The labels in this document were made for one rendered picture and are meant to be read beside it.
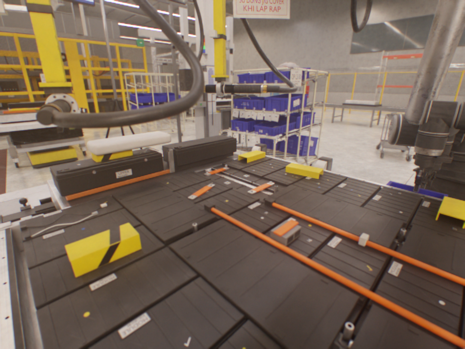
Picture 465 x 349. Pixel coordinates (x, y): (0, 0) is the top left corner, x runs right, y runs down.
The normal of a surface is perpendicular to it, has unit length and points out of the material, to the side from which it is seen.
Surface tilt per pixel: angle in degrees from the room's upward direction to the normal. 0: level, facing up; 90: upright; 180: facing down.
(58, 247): 0
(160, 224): 0
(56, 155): 90
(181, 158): 90
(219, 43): 90
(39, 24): 90
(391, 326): 0
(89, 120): 82
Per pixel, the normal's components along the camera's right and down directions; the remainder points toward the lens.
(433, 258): 0.00, -0.94
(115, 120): 0.17, 0.20
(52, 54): 0.50, 0.30
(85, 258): 0.68, 0.26
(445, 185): -0.84, 0.19
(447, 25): -0.65, 0.56
